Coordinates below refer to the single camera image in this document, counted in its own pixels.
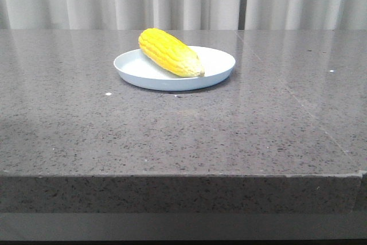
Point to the yellow corn cob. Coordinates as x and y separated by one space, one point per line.
170 53

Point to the light blue round plate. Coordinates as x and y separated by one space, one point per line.
137 69

